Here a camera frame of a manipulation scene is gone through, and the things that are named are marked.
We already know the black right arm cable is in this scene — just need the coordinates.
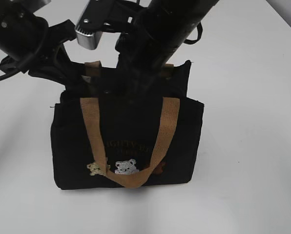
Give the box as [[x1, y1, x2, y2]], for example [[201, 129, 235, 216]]
[[184, 23, 204, 46]]

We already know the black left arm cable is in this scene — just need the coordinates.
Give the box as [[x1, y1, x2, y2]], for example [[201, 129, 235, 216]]
[[0, 70, 26, 85]]

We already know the black canvas tote bag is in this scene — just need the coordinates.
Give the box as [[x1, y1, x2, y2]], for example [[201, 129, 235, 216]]
[[50, 61, 204, 190]]

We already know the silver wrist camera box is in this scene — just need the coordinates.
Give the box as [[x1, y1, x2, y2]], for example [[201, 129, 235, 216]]
[[74, 0, 119, 51]]

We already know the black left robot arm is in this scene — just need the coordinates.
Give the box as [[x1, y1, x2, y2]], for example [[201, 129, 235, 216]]
[[0, 0, 90, 96]]

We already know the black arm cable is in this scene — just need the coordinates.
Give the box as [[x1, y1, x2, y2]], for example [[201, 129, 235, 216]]
[[184, 23, 204, 46], [0, 70, 26, 85]]

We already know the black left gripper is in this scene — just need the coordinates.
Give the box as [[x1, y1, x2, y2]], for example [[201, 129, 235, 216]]
[[0, 19, 90, 94]]

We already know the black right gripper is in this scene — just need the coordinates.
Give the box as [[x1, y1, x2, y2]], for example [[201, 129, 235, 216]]
[[99, 34, 160, 97]]

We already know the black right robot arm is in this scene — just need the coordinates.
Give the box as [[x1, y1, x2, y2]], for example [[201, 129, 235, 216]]
[[96, 0, 217, 95]]

